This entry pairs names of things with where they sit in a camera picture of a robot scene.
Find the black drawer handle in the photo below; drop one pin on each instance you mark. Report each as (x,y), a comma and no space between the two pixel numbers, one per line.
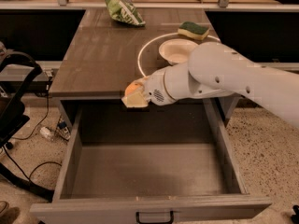
(154,217)

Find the orange fruit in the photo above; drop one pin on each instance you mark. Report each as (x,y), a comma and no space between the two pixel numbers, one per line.
(133,87)

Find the green chip bag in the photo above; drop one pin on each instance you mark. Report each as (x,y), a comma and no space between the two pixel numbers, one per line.
(124,12)

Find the black chair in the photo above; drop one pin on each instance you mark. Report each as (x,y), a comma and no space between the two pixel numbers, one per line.
(12,118)

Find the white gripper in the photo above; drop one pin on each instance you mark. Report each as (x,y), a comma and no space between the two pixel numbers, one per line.
(154,88)

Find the white power adapter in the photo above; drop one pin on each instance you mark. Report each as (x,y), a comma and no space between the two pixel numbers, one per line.
(46,133)

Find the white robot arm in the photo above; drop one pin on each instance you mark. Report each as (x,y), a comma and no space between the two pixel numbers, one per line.
(215,70)

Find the green yellow sponge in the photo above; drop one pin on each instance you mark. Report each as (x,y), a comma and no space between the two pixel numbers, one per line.
(193,30)

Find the white bowl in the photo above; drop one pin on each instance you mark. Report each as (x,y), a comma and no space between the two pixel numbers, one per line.
(177,50)

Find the open grey drawer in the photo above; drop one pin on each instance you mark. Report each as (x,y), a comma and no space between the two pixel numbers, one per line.
(164,158)

